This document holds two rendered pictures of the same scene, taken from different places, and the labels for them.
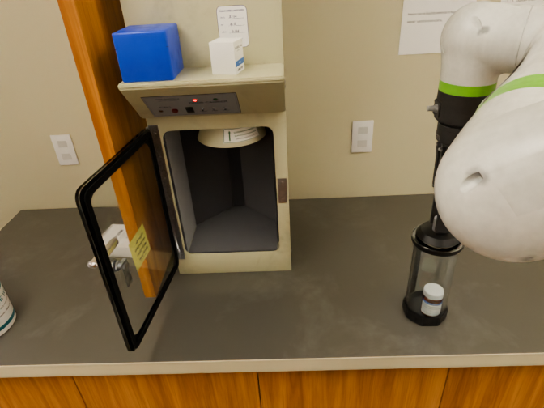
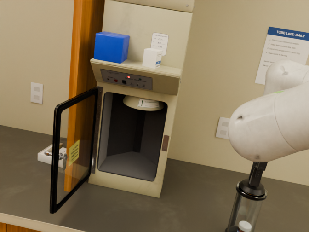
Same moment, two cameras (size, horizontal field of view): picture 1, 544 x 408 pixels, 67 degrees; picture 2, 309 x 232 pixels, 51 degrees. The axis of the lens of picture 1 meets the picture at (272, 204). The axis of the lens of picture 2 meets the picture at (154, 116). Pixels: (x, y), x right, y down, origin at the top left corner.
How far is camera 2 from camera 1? 0.32 m
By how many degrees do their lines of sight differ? 12
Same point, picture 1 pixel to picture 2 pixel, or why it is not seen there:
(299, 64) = (193, 74)
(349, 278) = (195, 211)
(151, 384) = not seen: outside the picture
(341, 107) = (214, 106)
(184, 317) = (85, 207)
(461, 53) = (273, 83)
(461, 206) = (233, 129)
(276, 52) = (179, 62)
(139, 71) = (104, 55)
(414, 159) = not seen: hidden behind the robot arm
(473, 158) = (241, 111)
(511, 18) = (299, 70)
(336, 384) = not seen: outside the picture
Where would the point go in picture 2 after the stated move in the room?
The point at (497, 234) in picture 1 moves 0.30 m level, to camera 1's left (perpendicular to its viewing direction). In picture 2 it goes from (244, 142) to (83, 114)
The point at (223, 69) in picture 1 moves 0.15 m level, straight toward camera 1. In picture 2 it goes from (148, 64) to (147, 72)
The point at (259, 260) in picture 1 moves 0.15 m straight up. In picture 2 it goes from (140, 185) to (145, 154)
